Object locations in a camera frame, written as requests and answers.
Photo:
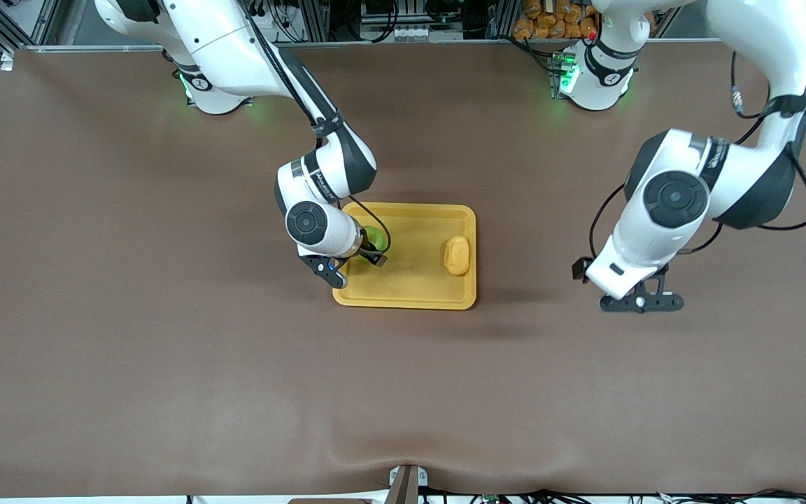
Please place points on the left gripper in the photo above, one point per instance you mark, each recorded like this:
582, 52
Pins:
578, 268

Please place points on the green apple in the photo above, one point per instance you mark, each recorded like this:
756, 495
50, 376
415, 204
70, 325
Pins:
373, 236

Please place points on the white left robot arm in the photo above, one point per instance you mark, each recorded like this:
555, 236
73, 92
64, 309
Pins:
760, 49

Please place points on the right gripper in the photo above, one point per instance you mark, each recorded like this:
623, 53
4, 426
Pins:
369, 255

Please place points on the yellow plastic tray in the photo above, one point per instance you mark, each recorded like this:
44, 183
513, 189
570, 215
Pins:
410, 280

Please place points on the brown table cover mat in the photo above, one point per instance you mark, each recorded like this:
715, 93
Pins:
165, 350

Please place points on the orange snack bag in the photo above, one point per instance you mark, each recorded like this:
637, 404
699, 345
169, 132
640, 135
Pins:
553, 17

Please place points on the white power strip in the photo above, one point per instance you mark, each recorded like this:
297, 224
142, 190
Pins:
410, 31

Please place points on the metal table clamp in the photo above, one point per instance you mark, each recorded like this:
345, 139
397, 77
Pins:
406, 483

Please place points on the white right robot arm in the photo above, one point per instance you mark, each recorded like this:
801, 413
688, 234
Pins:
221, 49

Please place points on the yellow potato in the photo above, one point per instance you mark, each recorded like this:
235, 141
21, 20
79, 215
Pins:
457, 255

